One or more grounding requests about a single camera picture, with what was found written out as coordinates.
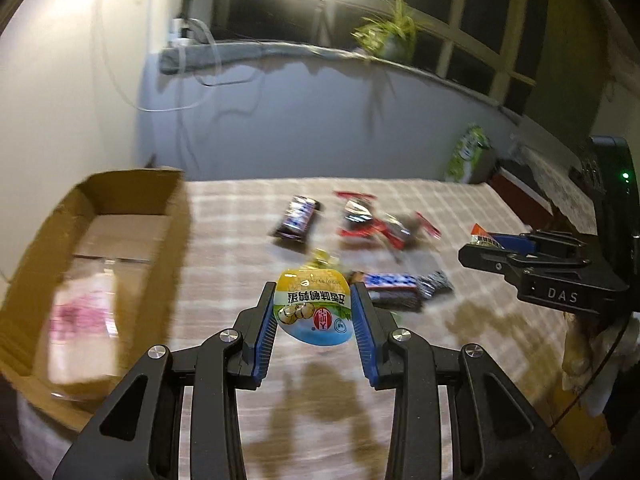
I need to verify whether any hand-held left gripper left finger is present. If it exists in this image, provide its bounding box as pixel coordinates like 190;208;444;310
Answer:
52;282;278;480

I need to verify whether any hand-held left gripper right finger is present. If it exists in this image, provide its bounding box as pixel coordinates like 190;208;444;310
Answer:
350;282;581;480

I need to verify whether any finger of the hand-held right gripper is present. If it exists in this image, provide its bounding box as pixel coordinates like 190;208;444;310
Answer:
458;242;593;275
487;229;590;256

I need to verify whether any orange snack packet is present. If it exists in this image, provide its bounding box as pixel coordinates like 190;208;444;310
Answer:
470;224;503;250

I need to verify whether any brown chocolate bar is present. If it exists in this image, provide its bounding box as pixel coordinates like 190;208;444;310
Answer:
350;271;423;311
272;195;321;246

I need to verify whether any yellow blue snack pouch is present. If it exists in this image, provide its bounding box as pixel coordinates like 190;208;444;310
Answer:
274;267;357;347

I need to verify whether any cardboard box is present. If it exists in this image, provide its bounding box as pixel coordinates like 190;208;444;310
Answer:
0;167;193;431

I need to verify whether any dark cabinet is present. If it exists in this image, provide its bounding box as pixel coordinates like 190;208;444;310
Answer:
487;157;557;227

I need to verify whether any black white wrapped candy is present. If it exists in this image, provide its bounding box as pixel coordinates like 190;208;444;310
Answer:
417;270;454;301

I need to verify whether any white lace cloth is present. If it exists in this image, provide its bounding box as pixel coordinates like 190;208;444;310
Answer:
520;147;599;234

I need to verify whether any red wrapped snack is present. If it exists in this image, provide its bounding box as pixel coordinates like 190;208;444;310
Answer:
375;212;443;252
334;191;381;238

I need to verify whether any green tissue pack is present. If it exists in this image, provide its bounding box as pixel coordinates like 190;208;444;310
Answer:
445;125;491;184

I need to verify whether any clear plastic bag pink print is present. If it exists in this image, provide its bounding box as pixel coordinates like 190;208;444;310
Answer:
47;255;151;386

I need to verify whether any potted green plant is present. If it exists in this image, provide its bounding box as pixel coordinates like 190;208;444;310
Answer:
351;0;419;63

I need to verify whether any white charger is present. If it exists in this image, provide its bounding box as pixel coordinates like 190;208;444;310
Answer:
170;17;202;47

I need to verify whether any window frame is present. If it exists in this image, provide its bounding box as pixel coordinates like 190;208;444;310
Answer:
185;0;551;117

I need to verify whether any black cable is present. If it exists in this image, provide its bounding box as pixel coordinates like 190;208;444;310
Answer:
192;59;262;89

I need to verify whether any white cable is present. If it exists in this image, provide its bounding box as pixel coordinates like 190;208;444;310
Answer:
95;0;224;114

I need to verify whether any ring light stand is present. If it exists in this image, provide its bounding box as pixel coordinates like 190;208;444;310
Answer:
315;0;334;47

